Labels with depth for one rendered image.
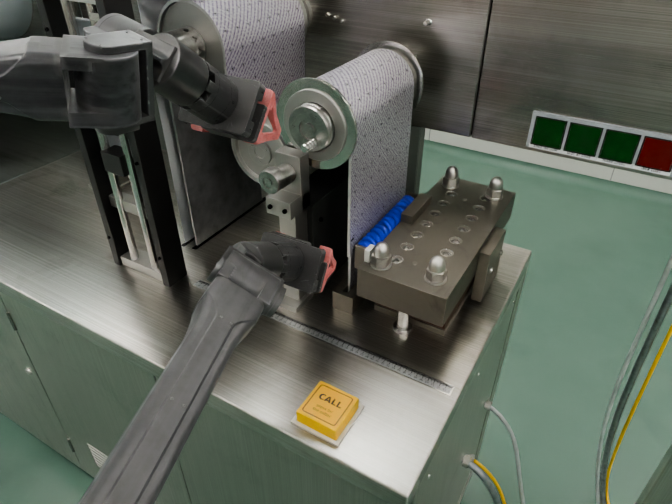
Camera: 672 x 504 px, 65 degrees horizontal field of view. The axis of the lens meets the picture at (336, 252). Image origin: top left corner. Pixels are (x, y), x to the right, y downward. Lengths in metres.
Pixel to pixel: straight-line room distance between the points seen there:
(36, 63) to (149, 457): 0.34
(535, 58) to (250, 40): 0.50
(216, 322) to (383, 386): 0.41
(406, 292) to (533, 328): 1.59
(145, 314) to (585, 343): 1.84
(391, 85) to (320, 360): 0.48
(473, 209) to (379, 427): 0.48
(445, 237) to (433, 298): 0.17
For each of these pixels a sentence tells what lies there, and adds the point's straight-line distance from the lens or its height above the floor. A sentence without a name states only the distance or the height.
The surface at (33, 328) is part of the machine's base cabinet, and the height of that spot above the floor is 0.74.
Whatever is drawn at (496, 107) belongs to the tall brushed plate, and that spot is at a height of 1.21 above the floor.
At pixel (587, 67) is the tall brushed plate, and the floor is 1.31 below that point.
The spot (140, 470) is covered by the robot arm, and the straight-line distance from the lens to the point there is 0.45.
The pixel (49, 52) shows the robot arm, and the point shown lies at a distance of 0.54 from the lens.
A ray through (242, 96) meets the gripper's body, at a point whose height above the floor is 1.36.
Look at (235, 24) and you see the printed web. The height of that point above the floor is 1.37.
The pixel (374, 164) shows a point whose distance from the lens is 0.94.
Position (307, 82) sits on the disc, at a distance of 0.84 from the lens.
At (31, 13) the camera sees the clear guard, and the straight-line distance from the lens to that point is 1.67.
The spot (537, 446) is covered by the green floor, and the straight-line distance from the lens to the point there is 2.02.
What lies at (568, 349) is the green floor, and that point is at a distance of 2.39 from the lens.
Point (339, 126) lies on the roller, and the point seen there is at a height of 1.26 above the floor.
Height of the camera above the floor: 1.57
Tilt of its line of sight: 35 degrees down
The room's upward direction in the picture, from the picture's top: straight up
